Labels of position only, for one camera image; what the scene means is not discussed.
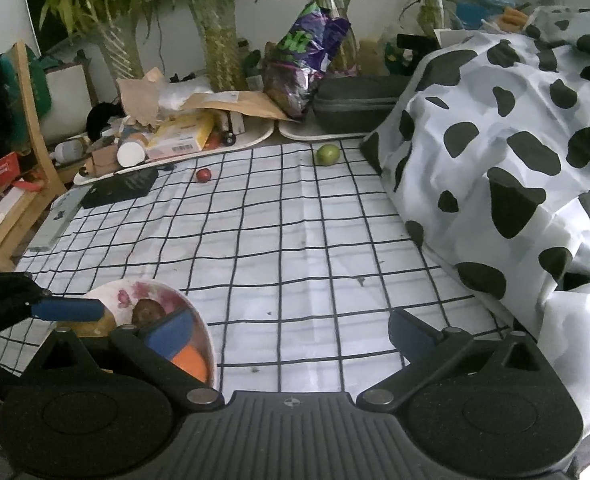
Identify green cloth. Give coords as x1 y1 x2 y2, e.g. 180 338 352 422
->
22 52 52 117

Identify purple snack bag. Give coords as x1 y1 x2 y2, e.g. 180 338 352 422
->
262 2 352 121

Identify white tray with clutter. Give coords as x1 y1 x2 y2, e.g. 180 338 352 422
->
73 121 275 187

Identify cow print blanket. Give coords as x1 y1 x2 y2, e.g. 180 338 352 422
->
359 5 590 463

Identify brown oval fruit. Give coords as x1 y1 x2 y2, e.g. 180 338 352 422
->
72 311 120 339

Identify white plastic jar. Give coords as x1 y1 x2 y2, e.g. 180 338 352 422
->
117 140 147 169

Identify dark framed panel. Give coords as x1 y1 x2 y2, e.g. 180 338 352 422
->
19 0 102 57

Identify small cardboard boxes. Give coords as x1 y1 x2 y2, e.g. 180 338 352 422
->
87 147 121 176

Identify white black checkered cloth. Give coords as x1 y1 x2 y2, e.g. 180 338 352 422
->
14 137 526 397

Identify brown paper bag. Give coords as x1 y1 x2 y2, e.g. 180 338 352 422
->
116 72 302 129

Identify dark green bottle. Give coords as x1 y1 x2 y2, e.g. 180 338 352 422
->
244 39 267 92

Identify small green fruit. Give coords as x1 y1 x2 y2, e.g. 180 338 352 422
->
316 143 341 166

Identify blue plastic bag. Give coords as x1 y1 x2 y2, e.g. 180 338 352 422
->
454 0 517 22

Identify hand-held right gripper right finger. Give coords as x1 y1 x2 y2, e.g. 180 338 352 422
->
356 308 559 412

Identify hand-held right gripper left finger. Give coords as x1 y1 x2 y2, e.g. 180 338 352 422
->
25 308 225 413

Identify white tray under case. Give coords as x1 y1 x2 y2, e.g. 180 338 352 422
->
278 127 376 142

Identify yellow white box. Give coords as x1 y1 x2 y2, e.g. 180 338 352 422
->
146 111 216 161

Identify black zip case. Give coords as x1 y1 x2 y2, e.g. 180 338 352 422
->
313 74 417 134

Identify small dark brown fruit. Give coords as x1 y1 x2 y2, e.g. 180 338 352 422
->
131 298 168 329

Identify black flat pad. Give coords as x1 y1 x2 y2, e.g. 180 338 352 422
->
80 167 160 209

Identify white plastic bag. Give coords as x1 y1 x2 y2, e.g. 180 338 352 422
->
157 80 214 111

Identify wooden chair frame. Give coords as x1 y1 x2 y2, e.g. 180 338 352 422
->
0 41 69 272

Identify yellow snack pack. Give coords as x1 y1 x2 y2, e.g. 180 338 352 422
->
494 7 529 27

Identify red packet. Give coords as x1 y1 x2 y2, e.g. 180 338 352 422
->
0 152 24 192

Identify white board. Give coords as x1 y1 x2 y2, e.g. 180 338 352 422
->
39 62 98 137

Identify black fuzzy object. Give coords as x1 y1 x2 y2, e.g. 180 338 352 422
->
85 102 126 142

